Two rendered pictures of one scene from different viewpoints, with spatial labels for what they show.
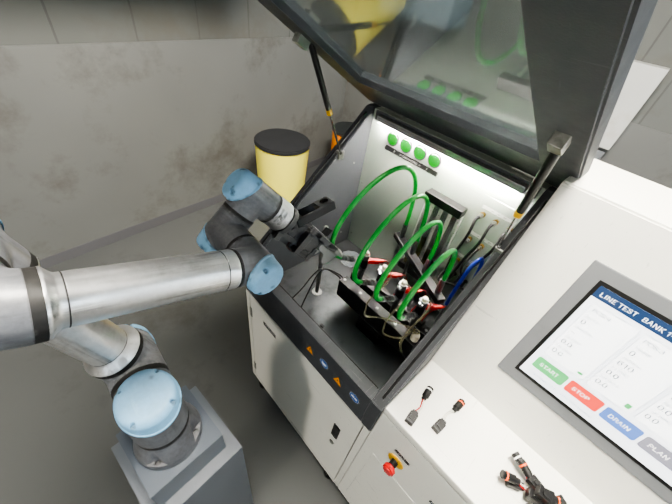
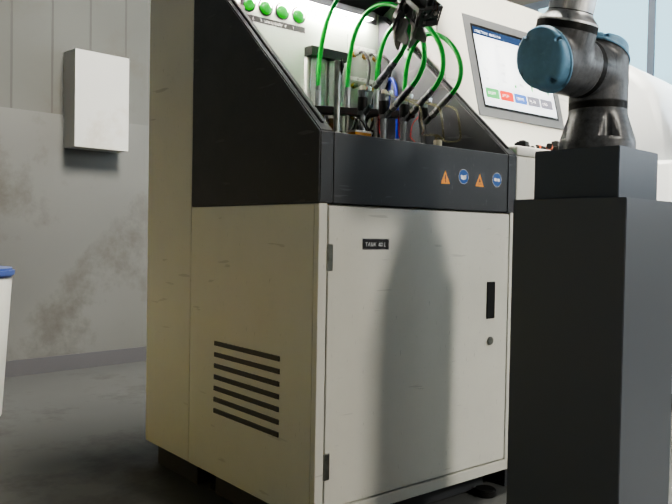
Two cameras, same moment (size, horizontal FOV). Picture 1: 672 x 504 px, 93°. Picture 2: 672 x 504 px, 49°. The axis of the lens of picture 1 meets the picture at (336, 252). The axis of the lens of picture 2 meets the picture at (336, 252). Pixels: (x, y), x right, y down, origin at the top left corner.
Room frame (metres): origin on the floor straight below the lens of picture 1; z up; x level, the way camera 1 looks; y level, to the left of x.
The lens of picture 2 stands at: (0.48, 1.92, 0.72)
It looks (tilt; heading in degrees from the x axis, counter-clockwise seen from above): 1 degrees down; 280
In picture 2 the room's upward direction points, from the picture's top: 1 degrees clockwise
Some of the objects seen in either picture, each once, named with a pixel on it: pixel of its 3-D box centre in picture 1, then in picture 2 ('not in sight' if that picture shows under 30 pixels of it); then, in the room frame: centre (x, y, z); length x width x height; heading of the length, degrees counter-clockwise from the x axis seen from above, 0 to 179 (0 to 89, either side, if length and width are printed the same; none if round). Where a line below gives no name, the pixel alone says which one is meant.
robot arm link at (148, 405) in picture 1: (151, 405); (596, 70); (0.24, 0.33, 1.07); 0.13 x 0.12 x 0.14; 48
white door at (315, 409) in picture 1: (294, 390); (424, 346); (0.59, 0.07, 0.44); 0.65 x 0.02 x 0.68; 50
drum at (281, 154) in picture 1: (281, 179); not in sight; (2.40, 0.58, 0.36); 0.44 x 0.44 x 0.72
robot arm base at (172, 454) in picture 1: (165, 427); (597, 128); (0.23, 0.32, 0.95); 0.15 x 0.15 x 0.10
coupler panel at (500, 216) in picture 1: (479, 245); (365, 85); (0.83, -0.45, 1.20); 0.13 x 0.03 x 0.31; 50
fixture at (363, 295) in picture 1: (378, 316); not in sight; (0.71, -0.19, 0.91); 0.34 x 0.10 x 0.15; 50
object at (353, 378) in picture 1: (304, 334); (423, 176); (0.60, 0.05, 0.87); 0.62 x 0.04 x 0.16; 50
